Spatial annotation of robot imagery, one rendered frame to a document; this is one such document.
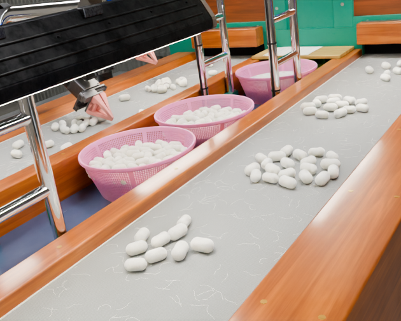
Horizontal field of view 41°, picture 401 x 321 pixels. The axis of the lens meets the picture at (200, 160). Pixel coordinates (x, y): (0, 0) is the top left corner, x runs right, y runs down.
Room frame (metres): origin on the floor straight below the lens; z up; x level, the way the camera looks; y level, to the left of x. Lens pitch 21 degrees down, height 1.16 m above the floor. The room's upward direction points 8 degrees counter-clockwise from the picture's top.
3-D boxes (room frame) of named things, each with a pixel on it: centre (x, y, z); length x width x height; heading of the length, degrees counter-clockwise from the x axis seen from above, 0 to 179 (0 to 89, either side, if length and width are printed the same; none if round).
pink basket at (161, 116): (1.37, -0.03, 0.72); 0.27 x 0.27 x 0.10
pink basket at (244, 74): (1.73, -0.29, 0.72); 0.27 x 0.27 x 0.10
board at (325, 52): (1.90, -0.41, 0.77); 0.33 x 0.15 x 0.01; 54
